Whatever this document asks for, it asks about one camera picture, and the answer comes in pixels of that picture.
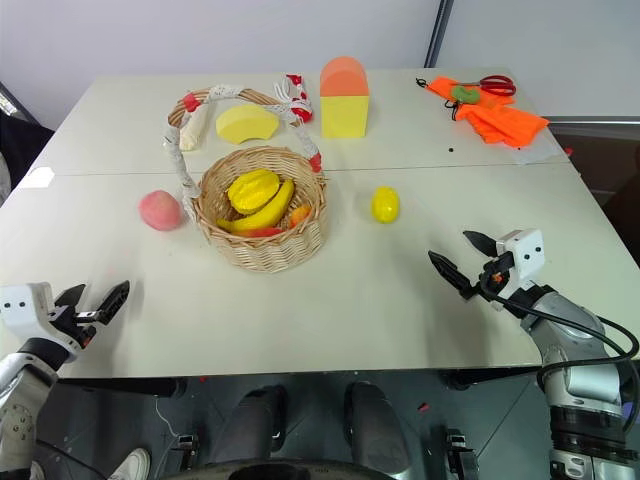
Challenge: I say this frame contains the black table frame bar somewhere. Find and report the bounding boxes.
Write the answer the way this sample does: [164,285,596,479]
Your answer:
[57,377,189,399]

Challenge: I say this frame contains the red orange mango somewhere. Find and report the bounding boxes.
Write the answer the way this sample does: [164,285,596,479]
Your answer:
[238,226,286,239]

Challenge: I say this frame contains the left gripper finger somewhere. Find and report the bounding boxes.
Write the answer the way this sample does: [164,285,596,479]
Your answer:
[91,279,133,324]
[53,283,88,310]

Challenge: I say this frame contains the black table caster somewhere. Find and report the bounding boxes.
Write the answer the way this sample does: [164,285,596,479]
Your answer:
[443,427,479,480]
[174,433,202,469]

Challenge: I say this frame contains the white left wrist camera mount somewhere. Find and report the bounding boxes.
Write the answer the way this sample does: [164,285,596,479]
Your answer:
[0,282,57,352]

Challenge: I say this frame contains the beige cloth roll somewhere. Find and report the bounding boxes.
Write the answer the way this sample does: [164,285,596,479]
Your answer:
[178,103,217,152]

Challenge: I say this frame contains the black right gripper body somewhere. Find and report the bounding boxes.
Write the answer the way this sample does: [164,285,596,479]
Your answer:
[468,248,517,301]

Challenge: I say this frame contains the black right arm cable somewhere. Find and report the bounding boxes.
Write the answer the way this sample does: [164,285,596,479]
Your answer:
[479,272,640,392]

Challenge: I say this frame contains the yellow starfruit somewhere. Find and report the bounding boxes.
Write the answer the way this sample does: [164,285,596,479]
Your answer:
[226,169,282,213]

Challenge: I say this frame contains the wicker basket with handle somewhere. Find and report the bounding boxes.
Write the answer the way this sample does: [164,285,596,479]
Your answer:
[160,84,332,274]

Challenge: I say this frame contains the orange fabric strips pile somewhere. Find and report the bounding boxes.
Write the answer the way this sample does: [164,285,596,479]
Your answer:
[425,75,551,149]

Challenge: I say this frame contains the clear plastic bag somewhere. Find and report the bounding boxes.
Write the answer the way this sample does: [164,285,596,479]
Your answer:
[514,130,570,166]

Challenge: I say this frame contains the red handled scissors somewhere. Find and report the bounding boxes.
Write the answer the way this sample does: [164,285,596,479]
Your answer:
[467,74,518,98]

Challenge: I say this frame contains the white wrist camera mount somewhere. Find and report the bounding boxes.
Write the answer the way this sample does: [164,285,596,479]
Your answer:
[0,282,57,352]
[491,228,546,297]

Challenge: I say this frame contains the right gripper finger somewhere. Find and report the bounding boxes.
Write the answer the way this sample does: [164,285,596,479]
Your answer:
[427,250,475,301]
[462,229,499,260]

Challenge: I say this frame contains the orange and yellow foam block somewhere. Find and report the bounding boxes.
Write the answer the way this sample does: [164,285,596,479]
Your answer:
[319,56,371,140]

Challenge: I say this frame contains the small orange fruit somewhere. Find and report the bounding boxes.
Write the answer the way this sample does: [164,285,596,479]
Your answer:
[288,204,314,230]

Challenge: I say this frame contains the yellow foam arch piece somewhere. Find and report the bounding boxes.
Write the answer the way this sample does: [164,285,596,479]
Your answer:
[215,103,282,146]

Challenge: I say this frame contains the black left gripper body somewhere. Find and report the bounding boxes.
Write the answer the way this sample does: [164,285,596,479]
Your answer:
[48,304,100,355]

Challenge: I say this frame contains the yellow banana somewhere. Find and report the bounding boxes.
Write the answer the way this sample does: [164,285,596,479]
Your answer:
[215,179,297,234]

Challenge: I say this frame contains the yellow lemon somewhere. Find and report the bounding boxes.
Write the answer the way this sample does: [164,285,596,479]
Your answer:
[370,186,401,225]

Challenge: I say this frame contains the white shoe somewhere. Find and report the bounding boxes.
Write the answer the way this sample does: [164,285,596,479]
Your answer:
[107,447,152,480]

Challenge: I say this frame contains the grey metal pole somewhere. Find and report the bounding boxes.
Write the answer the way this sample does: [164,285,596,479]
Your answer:
[423,0,456,69]

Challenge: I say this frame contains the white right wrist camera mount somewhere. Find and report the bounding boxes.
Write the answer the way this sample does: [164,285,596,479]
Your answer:
[491,228,546,297]

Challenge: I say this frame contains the pink peach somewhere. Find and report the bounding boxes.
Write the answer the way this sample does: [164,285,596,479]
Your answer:
[138,189,184,232]

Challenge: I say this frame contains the thin white cable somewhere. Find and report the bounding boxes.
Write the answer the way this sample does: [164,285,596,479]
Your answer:
[154,398,180,440]

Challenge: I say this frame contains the dark rounded shape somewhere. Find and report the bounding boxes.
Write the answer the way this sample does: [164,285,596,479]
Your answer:
[343,381,414,476]
[208,385,290,464]

